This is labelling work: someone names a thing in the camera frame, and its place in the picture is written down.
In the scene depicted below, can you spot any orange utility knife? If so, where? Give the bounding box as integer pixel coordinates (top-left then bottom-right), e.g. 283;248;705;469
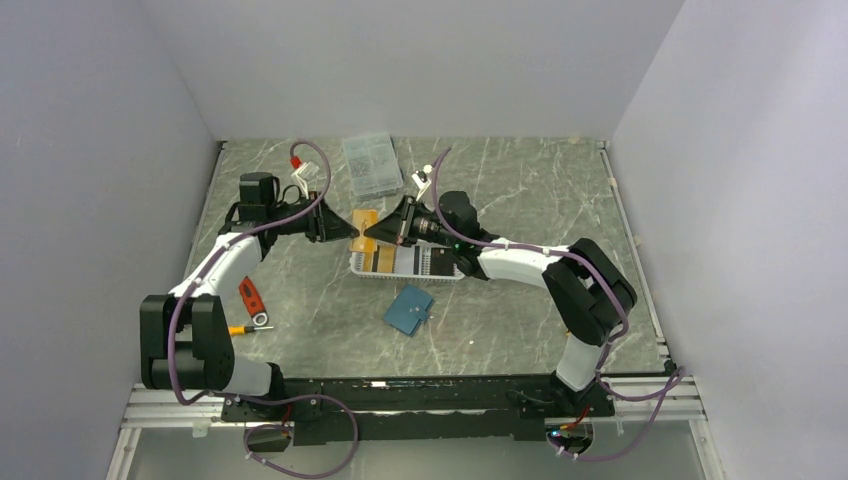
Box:
238;277;269;327

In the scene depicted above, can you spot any blue card holder wallet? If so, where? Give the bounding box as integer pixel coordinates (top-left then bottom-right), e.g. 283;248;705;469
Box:
382;285;434;337

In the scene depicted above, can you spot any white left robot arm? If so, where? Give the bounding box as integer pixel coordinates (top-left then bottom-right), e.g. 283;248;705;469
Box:
140;172;358;420

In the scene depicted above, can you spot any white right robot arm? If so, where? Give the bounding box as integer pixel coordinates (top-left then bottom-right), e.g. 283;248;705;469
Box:
364;191;638;415

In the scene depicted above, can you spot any black credit card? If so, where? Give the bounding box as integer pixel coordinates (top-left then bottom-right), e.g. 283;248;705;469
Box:
428;247;464;278

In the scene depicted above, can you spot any white plastic basket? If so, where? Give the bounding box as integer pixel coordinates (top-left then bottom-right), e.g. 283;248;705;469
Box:
350;243;465;282

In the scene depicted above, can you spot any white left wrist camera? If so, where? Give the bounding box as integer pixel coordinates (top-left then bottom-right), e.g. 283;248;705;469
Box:
289;155;321;197

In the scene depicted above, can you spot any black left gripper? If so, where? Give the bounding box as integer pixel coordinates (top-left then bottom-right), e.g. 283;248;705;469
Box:
268;191;359;243

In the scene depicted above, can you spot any gold credit card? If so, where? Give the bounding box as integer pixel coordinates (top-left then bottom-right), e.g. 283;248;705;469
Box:
349;209;378;253

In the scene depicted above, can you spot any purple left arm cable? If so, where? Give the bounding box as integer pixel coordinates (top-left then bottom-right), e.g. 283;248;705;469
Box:
165;139;360;478

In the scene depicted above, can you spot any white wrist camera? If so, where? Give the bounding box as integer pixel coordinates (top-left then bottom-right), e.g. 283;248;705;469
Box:
412;165;433;201
289;155;321;197

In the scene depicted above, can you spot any white striped credit card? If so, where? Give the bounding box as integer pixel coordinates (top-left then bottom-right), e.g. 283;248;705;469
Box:
393;245;431;276

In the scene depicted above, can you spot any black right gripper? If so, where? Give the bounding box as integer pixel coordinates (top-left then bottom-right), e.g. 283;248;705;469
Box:
364;196;458;250

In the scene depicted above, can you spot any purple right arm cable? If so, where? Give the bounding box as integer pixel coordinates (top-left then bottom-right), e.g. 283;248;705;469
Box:
429;146;686;403

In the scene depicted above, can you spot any orange handled screwdriver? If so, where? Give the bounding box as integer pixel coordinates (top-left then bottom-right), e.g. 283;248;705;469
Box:
228;325;273;337

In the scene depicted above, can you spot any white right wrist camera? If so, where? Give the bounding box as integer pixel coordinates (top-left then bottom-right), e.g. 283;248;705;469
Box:
412;165;433;201

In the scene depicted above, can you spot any clear plastic screw box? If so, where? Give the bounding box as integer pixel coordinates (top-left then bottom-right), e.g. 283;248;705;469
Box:
342;132;404;200

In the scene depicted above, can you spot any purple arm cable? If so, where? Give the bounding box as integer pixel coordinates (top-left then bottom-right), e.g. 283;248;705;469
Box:
429;146;686;403
165;139;360;478

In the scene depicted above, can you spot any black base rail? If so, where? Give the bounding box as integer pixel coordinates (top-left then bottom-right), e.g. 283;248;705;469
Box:
221;374;615;446

